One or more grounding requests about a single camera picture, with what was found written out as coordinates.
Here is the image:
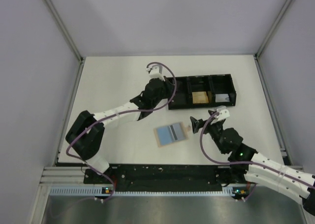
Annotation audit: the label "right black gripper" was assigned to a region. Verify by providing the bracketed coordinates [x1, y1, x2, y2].
[190, 110, 226, 154]

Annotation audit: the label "beige card holder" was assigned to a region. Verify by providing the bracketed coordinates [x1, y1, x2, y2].
[154, 122, 191, 148]

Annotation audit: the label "light blue card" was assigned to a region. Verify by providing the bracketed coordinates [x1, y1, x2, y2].
[157, 126, 173, 146]

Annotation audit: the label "black three-compartment tray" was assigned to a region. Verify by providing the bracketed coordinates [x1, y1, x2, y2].
[168, 74, 237, 110]

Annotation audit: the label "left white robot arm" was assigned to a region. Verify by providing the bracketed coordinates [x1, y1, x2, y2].
[65, 77, 177, 183]

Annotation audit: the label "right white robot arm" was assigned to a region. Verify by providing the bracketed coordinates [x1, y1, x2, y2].
[190, 113, 315, 215]

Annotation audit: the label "gold cards stack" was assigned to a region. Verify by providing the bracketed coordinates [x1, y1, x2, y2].
[192, 92, 209, 104]

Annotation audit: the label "silver card in tray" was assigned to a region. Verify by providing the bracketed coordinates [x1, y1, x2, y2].
[215, 94, 230, 103]

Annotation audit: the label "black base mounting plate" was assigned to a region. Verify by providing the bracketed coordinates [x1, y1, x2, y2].
[83, 163, 259, 192]

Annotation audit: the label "steel sheet front panel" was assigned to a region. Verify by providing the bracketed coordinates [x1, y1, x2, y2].
[42, 187, 306, 224]

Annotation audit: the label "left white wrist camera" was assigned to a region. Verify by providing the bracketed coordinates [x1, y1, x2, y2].
[146, 64, 165, 81]

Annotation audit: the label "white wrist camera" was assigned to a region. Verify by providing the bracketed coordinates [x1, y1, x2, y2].
[146, 64, 165, 81]
[208, 106, 230, 124]

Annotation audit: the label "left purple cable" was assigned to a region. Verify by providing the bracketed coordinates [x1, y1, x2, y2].
[66, 62, 177, 205]

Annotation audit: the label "purple cable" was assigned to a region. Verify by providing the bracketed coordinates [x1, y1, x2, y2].
[199, 111, 315, 201]
[66, 62, 177, 205]

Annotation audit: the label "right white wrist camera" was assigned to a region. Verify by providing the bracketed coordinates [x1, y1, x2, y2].
[208, 106, 230, 124]

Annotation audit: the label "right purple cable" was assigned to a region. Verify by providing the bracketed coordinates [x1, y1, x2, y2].
[199, 111, 315, 201]

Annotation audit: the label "right aluminium frame post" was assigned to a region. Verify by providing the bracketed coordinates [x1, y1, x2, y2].
[253, 0, 297, 167]

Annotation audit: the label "aluminium frame post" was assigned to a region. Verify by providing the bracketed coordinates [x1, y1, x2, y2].
[42, 0, 84, 166]
[253, 0, 297, 167]

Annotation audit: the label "left aluminium frame post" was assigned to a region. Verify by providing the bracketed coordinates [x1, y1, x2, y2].
[42, 0, 84, 166]

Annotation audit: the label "aluminium front rail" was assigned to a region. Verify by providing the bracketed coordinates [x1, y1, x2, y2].
[39, 166, 308, 185]

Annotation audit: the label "grey slotted cable duct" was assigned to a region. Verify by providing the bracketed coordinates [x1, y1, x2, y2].
[49, 186, 248, 197]

